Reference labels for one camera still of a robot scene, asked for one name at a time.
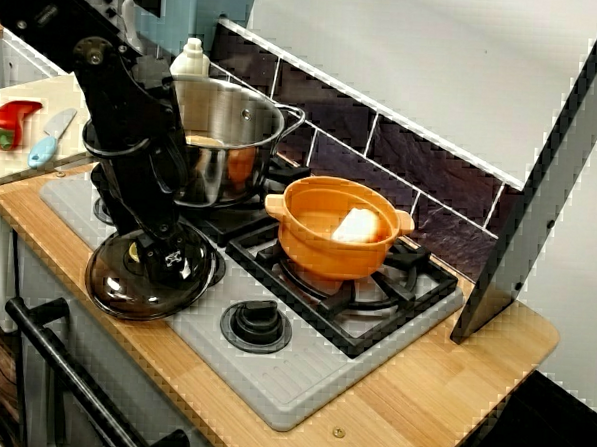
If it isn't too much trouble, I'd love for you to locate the light blue cabinet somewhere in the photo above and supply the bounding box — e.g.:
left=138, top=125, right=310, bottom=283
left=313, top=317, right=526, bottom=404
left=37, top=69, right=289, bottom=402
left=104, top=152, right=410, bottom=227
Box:
left=101, top=0, right=261, bottom=62

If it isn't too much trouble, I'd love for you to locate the black burner grate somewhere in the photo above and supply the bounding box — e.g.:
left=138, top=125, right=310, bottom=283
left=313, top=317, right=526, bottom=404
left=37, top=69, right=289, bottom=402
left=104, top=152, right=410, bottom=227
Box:
left=176, top=146, right=314, bottom=253
left=220, top=219, right=463, bottom=366

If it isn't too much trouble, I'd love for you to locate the stainless steel pot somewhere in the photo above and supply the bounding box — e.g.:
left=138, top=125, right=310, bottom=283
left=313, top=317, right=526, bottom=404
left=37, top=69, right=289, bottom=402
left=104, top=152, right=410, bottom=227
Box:
left=163, top=74, right=308, bottom=215

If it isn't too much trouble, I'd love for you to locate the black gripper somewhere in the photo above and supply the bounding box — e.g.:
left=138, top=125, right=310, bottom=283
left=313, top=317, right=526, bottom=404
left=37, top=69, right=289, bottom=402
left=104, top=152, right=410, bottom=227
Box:
left=74, top=134, right=206, bottom=289

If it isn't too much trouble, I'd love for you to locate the smoked glass lid yellow knob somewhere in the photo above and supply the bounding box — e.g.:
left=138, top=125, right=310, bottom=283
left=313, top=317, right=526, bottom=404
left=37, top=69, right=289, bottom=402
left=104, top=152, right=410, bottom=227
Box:
left=81, top=215, right=219, bottom=326

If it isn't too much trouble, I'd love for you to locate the red toy pepper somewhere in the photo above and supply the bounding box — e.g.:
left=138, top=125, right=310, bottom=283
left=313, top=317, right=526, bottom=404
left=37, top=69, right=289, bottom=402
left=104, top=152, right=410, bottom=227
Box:
left=0, top=98, right=45, bottom=154

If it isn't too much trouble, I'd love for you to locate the dark grey hood support panel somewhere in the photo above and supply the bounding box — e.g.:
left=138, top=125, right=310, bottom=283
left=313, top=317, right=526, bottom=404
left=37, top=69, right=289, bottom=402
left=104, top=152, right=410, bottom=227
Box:
left=449, top=0, right=597, bottom=353

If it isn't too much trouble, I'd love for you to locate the dark tile backsplash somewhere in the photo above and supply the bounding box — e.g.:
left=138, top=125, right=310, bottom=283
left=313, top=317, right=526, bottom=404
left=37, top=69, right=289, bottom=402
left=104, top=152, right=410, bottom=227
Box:
left=194, top=18, right=533, bottom=296

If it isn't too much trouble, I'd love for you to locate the grey toy faucet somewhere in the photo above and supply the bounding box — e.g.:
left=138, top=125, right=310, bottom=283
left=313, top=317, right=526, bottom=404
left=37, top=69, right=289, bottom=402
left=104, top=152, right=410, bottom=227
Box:
left=117, top=0, right=146, bottom=54

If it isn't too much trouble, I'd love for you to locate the grey toy stove panel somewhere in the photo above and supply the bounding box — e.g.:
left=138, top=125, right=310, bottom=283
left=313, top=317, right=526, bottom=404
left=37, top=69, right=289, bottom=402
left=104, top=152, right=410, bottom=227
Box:
left=27, top=159, right=471, bottom=442

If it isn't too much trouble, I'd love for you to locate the bamboo wooden countertop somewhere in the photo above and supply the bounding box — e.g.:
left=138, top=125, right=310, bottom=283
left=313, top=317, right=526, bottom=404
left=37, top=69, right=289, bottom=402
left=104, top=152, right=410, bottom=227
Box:
left=0, top=152, right=568, bottom=447

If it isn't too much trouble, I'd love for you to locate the salmon sushi toy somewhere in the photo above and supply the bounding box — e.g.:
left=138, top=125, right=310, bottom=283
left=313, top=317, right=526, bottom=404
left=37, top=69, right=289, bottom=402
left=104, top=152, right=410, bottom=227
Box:
left=330, top=206, right=384, bottom=247

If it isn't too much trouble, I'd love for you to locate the toy knife blue handle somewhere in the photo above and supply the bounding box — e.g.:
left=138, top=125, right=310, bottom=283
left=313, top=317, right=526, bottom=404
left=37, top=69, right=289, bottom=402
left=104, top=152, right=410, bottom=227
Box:
left=26, top=105, right=79, bottom=172

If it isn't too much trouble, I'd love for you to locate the yellowish toy potato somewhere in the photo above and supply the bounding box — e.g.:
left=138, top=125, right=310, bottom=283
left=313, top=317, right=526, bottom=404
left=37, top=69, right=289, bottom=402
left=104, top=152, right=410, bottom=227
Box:
left=184, top=133, right=227, bottom=149

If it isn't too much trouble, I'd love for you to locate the white toy oven cabinet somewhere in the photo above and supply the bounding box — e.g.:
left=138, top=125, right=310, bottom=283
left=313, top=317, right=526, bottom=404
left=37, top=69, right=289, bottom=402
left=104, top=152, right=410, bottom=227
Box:
left=0, top=187, right=231, bottom=447

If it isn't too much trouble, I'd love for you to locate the orange toy pot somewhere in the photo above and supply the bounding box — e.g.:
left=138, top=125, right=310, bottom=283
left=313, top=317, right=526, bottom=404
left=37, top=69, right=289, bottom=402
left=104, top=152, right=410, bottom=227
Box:
left=261, top=174, right=420, bottom=286

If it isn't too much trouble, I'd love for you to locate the white toy detergent bottle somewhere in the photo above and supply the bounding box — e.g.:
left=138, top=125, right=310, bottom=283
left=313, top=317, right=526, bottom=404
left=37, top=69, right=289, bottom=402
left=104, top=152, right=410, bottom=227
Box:
left=168, top=36, right=213, bottom=80

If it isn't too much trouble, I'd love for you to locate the black base table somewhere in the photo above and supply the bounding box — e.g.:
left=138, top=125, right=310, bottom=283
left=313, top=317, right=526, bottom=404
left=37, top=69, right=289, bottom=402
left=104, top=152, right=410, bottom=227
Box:
left=436, top=365, right=597, bottom=447

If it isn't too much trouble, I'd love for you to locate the black oven door handle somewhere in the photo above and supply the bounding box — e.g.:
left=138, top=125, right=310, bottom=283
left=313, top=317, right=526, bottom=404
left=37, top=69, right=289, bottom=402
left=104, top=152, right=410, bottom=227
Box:
left=0, top=294, right=199, bottom=447

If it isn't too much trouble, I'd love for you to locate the pale wooden cutting board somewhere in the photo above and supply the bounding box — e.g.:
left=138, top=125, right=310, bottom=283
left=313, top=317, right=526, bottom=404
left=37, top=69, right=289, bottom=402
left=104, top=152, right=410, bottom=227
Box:
left=0, top=67, right=100, bottom=198

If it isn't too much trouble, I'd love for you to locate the white sink counter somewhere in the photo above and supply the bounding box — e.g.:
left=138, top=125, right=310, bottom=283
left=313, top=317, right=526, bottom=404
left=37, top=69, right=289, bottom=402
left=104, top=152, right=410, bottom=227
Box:
left=0, top=27, right=64, bottom=92

